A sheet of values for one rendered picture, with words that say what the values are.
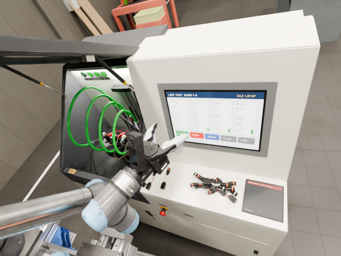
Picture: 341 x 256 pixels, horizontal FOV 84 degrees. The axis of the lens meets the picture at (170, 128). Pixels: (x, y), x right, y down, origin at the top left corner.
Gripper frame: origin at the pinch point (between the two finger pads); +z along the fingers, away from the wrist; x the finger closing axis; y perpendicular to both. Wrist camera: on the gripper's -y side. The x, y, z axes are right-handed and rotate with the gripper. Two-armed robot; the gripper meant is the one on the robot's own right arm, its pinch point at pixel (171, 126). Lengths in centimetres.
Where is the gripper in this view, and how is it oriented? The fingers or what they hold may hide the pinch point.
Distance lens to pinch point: 61.7
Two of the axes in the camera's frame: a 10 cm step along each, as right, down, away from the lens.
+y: 3.6, 7.0, 6.2
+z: 6.2, -6.7, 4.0
